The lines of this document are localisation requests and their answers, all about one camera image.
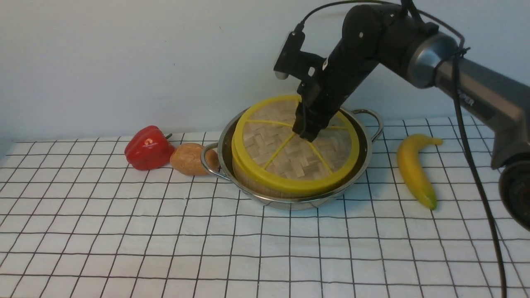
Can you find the red bell pepper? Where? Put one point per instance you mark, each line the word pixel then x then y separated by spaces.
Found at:
pixel 149 149

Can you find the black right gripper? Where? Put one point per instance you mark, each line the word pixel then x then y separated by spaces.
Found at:
pixel 322 98

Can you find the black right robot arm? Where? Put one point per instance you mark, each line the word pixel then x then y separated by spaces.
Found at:
pixel 396 37

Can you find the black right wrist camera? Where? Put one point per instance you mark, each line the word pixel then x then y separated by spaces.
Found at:
pixel 292 61

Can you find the yellow bamboo steamer basket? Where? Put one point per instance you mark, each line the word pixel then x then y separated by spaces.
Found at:
pixel 290 179

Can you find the stainless steel pot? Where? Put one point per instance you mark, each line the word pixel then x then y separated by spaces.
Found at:
pixel 217 160

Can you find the yellow woven steamer lid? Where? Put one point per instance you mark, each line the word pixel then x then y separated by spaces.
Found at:
pixel 264 133

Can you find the white grid tablecloth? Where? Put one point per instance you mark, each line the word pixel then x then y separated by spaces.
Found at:
pixel 78 222

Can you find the yellow banana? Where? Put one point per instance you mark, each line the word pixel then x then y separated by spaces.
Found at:
pixel 410 168

